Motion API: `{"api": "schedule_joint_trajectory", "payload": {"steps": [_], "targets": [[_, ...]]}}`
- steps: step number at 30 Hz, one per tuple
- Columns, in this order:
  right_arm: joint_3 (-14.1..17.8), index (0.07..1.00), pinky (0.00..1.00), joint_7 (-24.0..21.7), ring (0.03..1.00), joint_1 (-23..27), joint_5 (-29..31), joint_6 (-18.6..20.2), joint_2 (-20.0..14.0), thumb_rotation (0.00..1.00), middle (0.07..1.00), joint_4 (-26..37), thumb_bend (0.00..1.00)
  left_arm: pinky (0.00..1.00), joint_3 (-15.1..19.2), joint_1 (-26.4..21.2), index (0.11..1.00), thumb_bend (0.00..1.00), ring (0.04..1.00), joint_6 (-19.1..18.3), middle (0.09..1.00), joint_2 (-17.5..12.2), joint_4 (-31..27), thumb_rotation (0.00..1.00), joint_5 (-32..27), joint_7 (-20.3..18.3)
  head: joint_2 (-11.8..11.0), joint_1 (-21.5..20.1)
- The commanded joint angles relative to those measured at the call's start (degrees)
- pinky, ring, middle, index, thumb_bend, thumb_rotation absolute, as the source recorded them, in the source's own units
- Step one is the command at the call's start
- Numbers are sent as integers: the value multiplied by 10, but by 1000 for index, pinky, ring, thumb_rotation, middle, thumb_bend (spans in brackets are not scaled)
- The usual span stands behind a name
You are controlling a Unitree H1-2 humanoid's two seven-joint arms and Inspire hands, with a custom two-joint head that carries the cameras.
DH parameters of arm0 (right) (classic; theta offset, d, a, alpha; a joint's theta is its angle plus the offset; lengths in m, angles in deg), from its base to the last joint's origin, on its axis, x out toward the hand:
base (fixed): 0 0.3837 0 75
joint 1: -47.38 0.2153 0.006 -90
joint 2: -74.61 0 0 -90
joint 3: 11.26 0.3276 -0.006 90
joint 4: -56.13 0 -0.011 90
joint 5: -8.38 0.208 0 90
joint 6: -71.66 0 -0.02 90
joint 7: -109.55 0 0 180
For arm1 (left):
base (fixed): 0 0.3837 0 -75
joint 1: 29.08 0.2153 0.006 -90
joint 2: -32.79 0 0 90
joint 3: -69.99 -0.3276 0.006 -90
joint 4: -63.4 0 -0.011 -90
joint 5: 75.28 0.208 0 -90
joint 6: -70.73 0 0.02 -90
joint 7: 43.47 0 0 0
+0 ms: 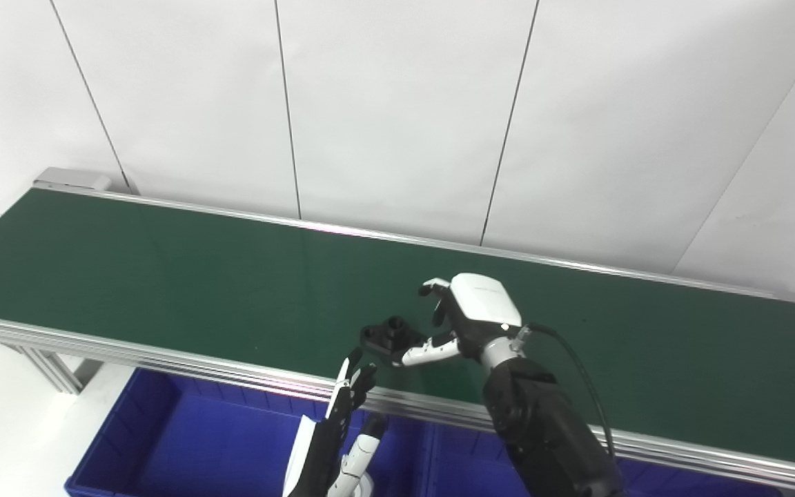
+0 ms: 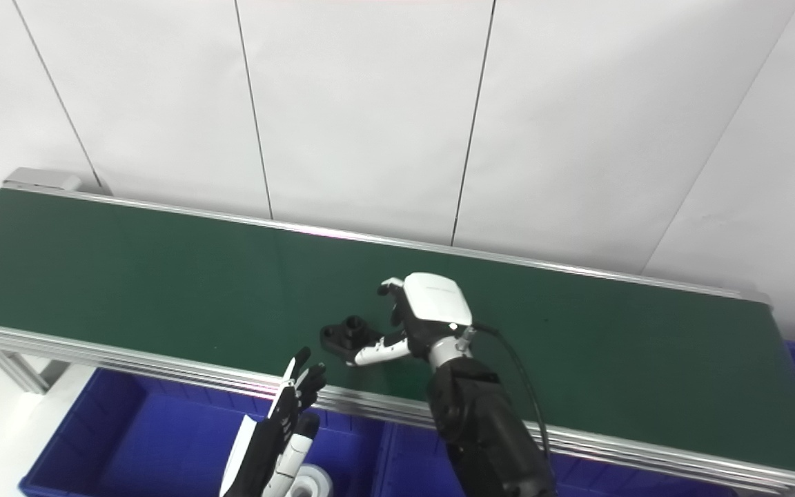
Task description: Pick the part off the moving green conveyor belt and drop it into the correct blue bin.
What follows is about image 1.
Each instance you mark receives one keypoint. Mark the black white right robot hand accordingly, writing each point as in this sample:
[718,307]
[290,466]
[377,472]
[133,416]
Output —
[480,307]

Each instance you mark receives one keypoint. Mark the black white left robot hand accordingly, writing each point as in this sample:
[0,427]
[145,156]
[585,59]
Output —
[321,449]

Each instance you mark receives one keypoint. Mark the black flanged part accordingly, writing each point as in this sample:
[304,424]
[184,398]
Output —
[387,338]

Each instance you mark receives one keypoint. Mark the blue plastic bin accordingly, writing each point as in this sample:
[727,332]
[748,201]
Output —
[473,469]
[197,449]

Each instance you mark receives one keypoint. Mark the green conveyor belt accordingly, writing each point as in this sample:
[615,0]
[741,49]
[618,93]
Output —
[680,459]
[163,276]

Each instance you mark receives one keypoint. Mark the aluminium conveyor leg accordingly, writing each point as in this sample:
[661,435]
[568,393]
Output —
[52,366]

